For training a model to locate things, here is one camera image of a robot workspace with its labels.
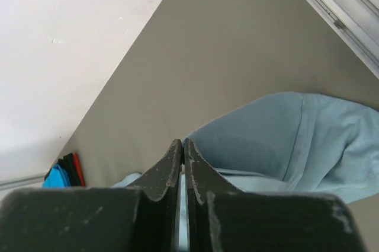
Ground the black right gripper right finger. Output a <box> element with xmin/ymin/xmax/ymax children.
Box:
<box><xmin>184</xmin><ymin>139</ymin><xmax>366</xmax><ymax>251</ymax></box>

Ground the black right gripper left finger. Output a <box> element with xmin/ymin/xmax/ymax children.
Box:
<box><xmin>1</xmin><ymin>139</ymin><xmax>182</xmax><ymax>251</ymax></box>

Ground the light blue t-shirt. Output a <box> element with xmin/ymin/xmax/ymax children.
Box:
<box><xmin>111</xmin><ymin>91</ymin><xmax>379</xmax><ymax>252</ymax></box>

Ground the folded black t-shirt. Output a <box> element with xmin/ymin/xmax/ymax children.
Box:
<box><xmin>57</xmin><ymin>153</ymin><xmax>82</xmax><ymax>186</ymax></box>

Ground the folded bright blue t-shirt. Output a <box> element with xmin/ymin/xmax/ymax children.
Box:
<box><xmin>42</xmin><ymin>164</ymin><xmax>71</xmax><ymax>188</ymax></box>

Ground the right aluminium corner post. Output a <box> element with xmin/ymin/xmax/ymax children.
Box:
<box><xmin>306</xmin><ymin>0</ymin><xmax>378</xmax><ymax>76</ymax></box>

